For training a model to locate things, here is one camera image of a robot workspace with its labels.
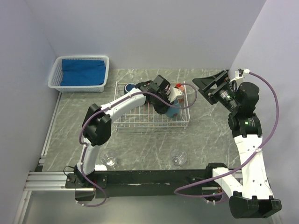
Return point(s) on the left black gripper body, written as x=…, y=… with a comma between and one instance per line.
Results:
x=159, y=105

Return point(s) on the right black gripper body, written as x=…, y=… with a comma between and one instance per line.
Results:
x=225, y=95

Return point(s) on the light blue white mug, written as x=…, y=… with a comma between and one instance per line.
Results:
x=173, y=112

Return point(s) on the pink floral mug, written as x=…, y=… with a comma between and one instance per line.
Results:
x=180, y=98

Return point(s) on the dark blue mug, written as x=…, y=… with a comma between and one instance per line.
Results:
x=128, y=87

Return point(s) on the clear glass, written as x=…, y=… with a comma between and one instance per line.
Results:
x=108, y=158
x=178, y=157

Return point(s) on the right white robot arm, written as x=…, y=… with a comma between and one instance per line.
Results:
x=253, y=198

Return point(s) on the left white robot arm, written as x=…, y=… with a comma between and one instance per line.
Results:
x=97, y=125

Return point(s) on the blue cloth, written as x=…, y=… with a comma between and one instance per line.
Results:
x=82, y=72

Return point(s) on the black base beam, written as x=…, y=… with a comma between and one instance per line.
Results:
x=107, y=184

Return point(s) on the white plastic basket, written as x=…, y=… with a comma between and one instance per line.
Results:
x=56, y=74

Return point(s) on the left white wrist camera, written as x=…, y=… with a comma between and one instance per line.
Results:
x=174, y=92

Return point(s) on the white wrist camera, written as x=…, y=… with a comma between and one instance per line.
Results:
x=240, y=74
x=174, y=92

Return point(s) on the white wire dish rack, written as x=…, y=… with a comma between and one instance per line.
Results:
x=145, y=116

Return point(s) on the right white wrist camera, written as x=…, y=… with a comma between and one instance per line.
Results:
x=240, y=74

